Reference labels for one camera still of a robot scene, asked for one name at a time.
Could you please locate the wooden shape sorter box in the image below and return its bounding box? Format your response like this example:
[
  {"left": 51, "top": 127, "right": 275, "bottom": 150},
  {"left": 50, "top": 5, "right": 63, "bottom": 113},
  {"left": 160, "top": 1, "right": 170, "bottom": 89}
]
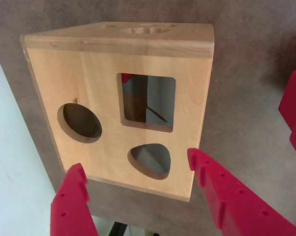
[{"left": 20, "top": 22, "right": 215, "bottom": 203}]

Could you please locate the red cube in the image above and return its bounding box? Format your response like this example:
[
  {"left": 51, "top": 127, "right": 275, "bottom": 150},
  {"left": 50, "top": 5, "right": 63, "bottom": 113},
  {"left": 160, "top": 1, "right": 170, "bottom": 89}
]
[{"left": 120, "top": 73, "right": 134, "bottom": 85}]

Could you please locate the black furniture base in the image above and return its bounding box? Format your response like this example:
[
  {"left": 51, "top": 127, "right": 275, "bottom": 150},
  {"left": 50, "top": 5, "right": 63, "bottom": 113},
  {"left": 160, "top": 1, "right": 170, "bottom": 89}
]
[{"left": 109, "top": 221, "right": 130, "bottom": 236}]

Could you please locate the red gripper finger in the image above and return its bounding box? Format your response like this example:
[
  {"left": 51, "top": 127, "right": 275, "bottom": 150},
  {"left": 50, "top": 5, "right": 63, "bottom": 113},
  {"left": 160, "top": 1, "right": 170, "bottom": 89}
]
[
  {"left": 50, "top": 163, "right": 99, "bottom": 236},
  {"left": 187, "top": 147, "right": 296, "bottom": 236}
]

